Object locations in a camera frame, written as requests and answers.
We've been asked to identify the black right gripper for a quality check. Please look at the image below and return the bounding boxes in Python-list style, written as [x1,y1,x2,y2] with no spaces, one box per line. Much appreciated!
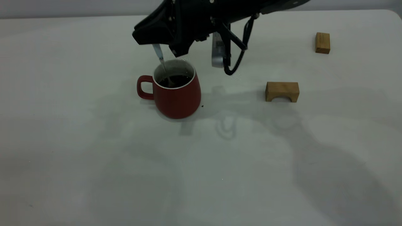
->
[132,0,267,58]

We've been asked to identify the metal spoon with white handle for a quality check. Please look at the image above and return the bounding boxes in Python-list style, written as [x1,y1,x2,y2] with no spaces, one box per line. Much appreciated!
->
[152,44,175,87]

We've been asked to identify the red ceramic mug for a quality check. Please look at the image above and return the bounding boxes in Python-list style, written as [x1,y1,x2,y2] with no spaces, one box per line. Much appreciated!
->
[137,59,202,120]

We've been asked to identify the dark coffee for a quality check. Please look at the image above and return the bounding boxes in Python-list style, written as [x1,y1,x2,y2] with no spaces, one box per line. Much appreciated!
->
[159,75,192,89]

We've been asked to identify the arched wooden block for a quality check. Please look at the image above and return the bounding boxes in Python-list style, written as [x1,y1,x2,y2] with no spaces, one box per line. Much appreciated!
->
[265,82,300,103]

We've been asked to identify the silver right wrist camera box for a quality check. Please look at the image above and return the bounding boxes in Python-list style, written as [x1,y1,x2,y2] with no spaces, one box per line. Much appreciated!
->
[211,31,227,68]

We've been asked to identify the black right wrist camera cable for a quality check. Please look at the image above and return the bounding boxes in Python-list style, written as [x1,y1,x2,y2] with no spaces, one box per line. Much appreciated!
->
[224,14,255,76]

